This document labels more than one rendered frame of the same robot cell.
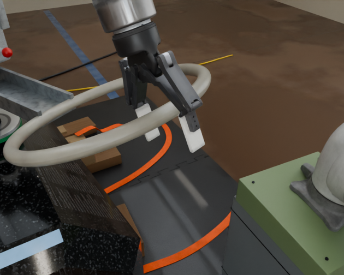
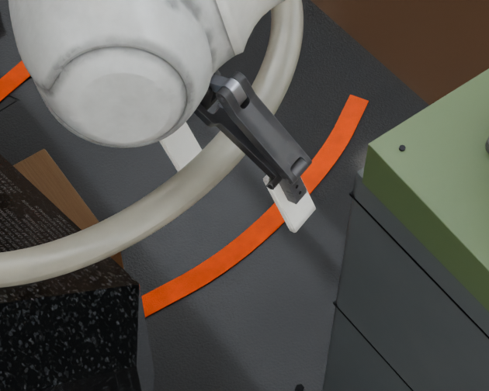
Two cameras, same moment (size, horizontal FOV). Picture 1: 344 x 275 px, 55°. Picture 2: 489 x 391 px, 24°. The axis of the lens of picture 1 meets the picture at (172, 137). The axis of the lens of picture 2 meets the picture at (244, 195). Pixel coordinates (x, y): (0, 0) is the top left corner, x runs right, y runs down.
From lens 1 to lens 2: 0.49 m
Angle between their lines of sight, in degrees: 23
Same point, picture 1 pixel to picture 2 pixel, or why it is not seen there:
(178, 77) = (262, 122)
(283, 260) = (474, 311)
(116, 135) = (141, 223)
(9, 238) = not seen: outside the picture
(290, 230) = (487, 260)
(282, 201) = (469, 189)
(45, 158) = (1, 279)
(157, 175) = not seen: hidden behind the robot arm
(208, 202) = not seen: hidden behind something
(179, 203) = (194, 118)
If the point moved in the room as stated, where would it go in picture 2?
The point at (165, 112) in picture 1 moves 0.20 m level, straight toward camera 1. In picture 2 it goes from (229, 154) to (279, 372)
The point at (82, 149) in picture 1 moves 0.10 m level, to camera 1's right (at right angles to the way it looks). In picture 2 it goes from (78, 260) to (198, 242)
